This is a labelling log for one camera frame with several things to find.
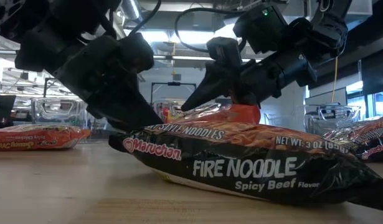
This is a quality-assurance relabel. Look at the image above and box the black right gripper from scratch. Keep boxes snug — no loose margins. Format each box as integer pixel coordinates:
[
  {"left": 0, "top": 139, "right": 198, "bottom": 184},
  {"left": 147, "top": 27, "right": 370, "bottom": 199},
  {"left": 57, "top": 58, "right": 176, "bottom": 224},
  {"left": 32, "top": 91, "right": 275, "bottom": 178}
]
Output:
[{"left": 181, "top": 51, "right": 318, "bottom": 111}]

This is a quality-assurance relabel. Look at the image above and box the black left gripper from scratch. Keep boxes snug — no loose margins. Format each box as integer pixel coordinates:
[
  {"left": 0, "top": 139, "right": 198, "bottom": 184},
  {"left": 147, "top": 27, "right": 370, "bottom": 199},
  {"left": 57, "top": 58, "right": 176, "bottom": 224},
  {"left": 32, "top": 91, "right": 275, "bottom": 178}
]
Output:
[{"left": 54, "top": 37, "right": 164, "bottom": 132}]

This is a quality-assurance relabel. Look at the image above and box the orange spicy chicken noodle pack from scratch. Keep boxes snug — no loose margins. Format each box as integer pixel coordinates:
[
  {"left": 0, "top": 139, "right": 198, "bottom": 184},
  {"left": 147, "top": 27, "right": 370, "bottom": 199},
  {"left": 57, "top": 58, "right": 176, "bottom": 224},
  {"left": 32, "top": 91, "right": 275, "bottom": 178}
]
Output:
[
  {"left": 0, "top": 123, "right": 92, "bottom": 152},
  {"left": 178, "top": 103, "right": 262, "bottom": 125}
]

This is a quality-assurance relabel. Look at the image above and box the black fire noodle pack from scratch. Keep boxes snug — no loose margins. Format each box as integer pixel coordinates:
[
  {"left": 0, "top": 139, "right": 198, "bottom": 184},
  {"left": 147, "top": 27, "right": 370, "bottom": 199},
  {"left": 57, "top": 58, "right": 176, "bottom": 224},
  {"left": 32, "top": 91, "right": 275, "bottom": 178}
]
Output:
[
  {"left": 108, "top": 119, "right": 383, "bottom": 212},
  {"left": 323, "top": 115, "right": 383, "bottom": 163}
]

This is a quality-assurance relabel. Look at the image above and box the clear plastic bin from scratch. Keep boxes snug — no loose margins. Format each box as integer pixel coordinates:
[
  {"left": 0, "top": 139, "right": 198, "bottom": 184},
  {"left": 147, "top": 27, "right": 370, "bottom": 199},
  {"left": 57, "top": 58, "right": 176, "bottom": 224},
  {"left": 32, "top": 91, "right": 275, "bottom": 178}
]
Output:
[
  {"left": 298, "top": 104, "right": 362, "bottom": 136},
  {"left": 31, "top": 97, "right": 95, "bottom": 144},
  {"left": 152, "top": 99, "right": 192, "bottom": 124}
]

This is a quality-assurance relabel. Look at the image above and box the long ceiling light strip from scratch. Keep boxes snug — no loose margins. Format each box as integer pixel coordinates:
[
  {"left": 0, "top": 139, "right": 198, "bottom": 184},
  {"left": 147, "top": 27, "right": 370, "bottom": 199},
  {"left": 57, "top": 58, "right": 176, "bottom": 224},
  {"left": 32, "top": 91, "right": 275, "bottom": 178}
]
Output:
[{"left": 153, "top": 55, "right": 251, "bottom": 62}]

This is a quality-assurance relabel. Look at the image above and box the ceiling light panel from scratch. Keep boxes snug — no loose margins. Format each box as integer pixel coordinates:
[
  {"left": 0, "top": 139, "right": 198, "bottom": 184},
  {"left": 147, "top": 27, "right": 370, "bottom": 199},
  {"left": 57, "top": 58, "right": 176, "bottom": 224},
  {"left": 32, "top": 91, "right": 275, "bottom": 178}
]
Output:
[{"left": 138, "top": 29, "right": 242, "bottom": 45}]

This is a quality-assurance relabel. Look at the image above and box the black monitor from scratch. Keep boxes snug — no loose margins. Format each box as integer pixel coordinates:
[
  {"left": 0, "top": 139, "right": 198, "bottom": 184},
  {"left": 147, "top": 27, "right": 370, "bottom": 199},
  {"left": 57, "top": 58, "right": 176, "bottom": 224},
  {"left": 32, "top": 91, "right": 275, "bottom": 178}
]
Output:
[{"left": 0, "top": 95, "right": 17, "bottom": 130}]

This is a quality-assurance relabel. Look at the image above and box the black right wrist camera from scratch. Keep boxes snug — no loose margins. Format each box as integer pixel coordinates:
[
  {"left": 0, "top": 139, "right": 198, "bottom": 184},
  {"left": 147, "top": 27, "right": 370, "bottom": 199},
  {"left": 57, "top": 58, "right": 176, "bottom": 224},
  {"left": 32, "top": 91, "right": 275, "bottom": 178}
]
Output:
[{"left": 206, "top": 36, "right": 242, "bottom": 65}]

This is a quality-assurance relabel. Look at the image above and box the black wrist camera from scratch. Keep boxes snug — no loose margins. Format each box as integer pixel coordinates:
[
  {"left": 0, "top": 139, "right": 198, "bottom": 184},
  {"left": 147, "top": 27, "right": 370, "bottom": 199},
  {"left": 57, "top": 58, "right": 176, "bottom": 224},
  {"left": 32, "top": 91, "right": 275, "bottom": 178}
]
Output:
[
  {"left": 206, "top": 36, "right": 242, "bottom": 65},
  {"left": 118, "top": 32, "right": 155, "bottom": 75}
]

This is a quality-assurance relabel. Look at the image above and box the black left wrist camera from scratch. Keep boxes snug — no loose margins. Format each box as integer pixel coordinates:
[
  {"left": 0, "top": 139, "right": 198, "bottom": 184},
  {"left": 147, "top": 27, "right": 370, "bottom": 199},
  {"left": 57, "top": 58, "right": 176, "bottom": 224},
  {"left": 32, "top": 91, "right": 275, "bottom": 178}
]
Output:
[{"left": 118, "top": 32, "right": 155, "bottom": 75}]

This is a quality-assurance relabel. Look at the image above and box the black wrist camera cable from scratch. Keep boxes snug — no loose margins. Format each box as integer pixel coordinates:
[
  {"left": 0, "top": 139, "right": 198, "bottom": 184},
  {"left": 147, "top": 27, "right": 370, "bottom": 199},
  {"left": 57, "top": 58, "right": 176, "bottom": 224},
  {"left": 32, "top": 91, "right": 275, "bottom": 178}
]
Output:
[
  {"left": 128, "top": 0, "right": 163, "bottom": 35},
  {"left": 174, "top": 7, "right": 251, "bottom": 54}
]

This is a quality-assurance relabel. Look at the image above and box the yellow hanging cord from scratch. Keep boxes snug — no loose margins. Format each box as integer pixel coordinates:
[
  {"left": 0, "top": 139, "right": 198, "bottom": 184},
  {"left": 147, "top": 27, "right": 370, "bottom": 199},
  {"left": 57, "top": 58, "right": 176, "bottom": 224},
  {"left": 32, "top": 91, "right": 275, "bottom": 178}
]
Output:
[{"left": 331, "top": 57, "right": 339, "bottom": 103}]

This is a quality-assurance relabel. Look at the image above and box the silver spiral air duct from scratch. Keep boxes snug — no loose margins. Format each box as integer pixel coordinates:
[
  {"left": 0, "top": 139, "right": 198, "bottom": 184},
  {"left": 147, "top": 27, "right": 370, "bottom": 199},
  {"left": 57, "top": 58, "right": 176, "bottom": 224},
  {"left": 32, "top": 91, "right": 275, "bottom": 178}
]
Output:
[{"left": 118, "top": 0, "right": 143, "bottom": 21}]

